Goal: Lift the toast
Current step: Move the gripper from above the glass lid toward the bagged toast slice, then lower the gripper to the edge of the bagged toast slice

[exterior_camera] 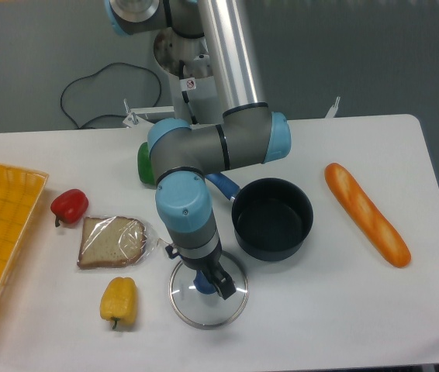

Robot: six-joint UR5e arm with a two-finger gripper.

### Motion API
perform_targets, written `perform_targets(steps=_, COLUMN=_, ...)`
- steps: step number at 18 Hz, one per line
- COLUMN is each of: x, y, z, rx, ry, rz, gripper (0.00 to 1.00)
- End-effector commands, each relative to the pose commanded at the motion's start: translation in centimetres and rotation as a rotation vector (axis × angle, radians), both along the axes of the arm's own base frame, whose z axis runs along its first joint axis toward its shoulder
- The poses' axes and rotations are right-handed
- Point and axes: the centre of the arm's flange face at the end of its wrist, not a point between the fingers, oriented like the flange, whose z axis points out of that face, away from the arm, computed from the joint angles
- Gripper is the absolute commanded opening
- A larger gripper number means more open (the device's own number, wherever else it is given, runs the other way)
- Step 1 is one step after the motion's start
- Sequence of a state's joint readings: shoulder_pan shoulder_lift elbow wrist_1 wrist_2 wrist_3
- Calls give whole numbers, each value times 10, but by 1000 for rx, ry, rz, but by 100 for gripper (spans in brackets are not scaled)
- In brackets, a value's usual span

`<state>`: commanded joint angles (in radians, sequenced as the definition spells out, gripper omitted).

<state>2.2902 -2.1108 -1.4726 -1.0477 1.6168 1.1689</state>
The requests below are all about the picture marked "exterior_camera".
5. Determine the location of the orange baguette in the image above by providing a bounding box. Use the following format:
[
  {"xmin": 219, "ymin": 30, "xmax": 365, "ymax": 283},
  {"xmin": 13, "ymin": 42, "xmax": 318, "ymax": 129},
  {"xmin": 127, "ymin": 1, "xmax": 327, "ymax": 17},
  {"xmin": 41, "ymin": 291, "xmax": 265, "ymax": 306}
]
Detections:
[{"xmin": 324, "ymin": 163, "xmax": 412, "ymax": 268}]

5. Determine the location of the glass lid with blue knob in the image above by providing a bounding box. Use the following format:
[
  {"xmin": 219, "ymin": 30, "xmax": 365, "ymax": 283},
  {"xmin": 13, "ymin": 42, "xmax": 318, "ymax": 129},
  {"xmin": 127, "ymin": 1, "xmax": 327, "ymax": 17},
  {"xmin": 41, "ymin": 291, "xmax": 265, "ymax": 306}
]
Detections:
[{"xmin": 168, "ymin": 251, "xmax": 249, "ymax": 329}]

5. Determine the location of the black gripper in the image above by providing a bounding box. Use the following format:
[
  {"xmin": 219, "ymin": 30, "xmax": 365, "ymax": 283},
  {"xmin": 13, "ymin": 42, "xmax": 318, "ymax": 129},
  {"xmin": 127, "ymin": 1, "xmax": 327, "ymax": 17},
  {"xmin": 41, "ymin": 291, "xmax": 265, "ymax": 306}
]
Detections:
[{"xmin": 166, "ymin": 243, "xmax": 233, "ymax": 300}]

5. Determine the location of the green bell pepper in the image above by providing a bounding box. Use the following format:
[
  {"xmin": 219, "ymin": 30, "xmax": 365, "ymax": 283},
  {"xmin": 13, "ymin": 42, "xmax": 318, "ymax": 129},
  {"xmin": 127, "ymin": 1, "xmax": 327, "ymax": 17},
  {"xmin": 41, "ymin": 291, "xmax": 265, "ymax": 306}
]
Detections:
[{"xmin": 137, "ymin": 142, "xmax": 155, "ymax": 186}]

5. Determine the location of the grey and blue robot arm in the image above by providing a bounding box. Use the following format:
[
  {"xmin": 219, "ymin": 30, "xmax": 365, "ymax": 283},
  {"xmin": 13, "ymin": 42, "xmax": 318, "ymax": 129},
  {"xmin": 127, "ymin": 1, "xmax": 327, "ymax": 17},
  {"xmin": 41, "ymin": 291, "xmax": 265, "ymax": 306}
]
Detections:
[{"xmin": 105, "ymin": 1, "xmax": 291, "ymax": 298}]

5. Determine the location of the red bell pepper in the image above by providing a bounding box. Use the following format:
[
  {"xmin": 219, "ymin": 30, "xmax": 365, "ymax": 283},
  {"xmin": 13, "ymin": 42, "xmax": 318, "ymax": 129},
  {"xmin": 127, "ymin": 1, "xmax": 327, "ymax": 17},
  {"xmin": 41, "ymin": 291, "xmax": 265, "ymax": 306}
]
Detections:
[{"xmin": 50, "ymin": 189, "xmax": 88, "ymax": 227}]

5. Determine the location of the dark saucepan with blue handle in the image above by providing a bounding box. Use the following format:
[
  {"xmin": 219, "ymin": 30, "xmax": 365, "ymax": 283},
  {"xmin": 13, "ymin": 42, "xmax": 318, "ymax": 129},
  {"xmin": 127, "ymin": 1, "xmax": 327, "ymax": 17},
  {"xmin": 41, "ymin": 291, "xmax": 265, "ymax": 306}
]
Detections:
[{"xmin": 206, "ymin": 173, "xmax": 313, "ymax": 262}]

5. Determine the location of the plastic-wrapped toast slice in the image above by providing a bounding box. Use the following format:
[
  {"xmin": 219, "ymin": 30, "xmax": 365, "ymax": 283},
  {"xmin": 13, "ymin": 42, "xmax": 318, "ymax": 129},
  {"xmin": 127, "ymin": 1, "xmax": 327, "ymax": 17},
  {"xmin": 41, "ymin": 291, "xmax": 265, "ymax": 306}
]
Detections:
[{"xmin": 77, "ymin": 216, "xmax": 167, "ymax": 270}]

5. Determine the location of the yellow bell pepper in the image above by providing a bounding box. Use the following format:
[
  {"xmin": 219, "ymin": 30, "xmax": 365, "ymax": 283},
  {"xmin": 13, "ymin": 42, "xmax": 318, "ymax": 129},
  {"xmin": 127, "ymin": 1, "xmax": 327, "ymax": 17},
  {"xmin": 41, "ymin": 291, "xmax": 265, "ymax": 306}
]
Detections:
[{"xmin": 99, "ymin": 277, "xmax": 138, "ymax": 329}]

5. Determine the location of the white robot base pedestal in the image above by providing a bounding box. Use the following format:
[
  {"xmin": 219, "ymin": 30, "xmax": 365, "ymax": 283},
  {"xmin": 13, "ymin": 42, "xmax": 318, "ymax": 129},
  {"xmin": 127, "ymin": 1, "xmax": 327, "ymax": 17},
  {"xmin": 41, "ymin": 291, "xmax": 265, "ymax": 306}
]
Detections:
[{"xmin": 122, "ymin": 29, "xmax": 220, "ymax": 129}]

